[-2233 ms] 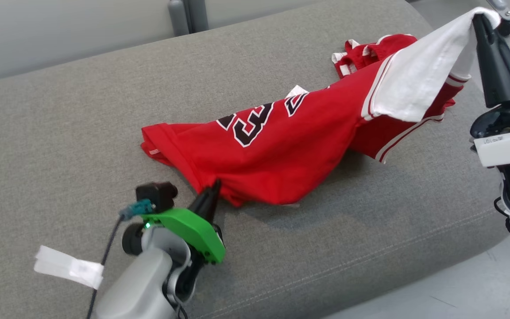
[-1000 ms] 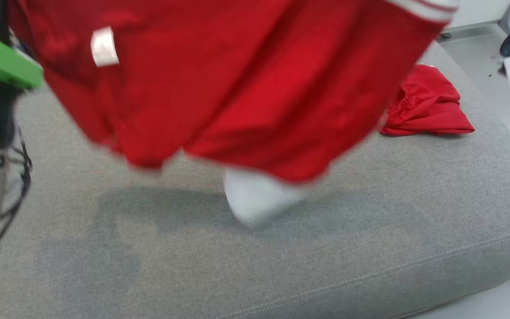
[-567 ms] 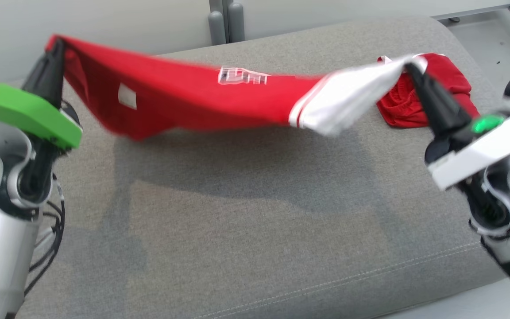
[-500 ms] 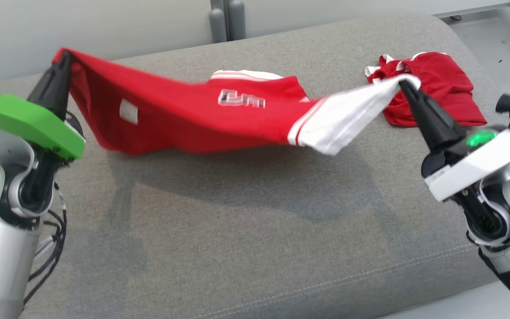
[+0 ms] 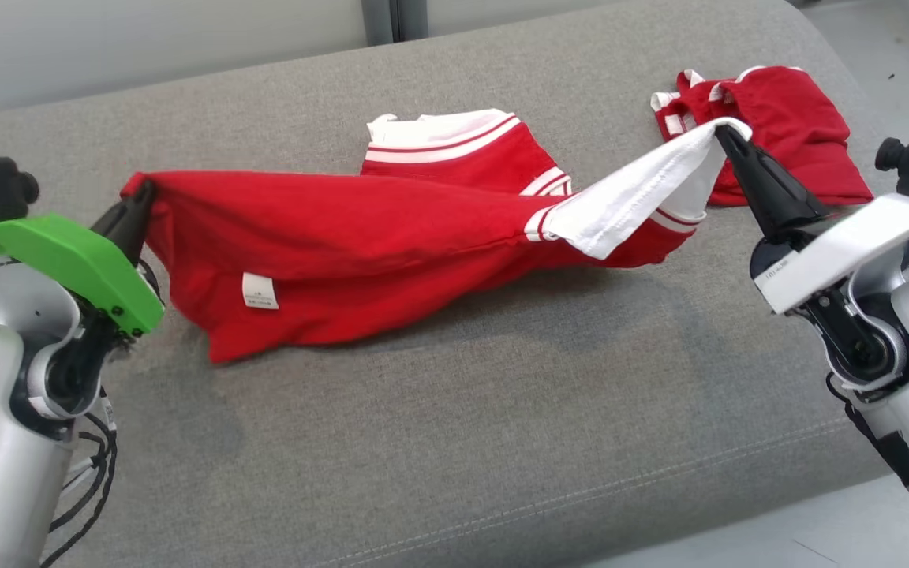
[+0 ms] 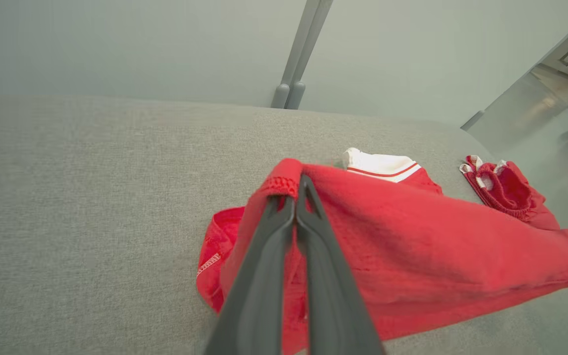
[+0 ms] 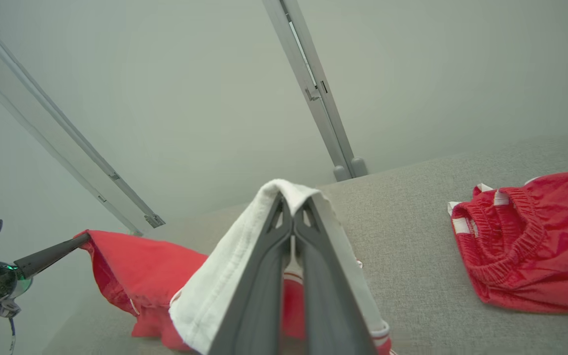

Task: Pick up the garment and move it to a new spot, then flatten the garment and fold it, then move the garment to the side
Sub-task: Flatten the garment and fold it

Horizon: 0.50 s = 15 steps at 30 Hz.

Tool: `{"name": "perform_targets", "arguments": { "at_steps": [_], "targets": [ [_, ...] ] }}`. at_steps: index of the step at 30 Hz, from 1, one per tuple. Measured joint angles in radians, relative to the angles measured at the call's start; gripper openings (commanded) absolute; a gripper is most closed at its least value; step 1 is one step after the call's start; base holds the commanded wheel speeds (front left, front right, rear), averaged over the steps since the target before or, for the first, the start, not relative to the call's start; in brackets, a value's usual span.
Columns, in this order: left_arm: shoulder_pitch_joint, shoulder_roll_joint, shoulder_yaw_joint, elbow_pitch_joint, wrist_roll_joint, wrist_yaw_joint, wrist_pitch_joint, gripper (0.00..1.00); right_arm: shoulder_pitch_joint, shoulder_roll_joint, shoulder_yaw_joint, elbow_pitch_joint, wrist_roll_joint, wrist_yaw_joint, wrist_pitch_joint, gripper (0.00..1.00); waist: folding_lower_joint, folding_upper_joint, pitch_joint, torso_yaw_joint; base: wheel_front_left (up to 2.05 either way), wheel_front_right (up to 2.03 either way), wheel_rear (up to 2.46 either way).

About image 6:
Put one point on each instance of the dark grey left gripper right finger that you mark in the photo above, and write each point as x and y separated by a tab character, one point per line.
336	305

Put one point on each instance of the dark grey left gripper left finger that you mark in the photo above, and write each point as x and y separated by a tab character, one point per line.
259	296

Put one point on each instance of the red white-sleeved Bulls jersey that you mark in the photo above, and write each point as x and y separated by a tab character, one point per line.
412	246

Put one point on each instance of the red Bulls 23 shorts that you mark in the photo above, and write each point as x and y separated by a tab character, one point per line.
506	192

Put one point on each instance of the grey aluminium door post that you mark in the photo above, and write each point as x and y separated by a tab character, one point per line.
303	49

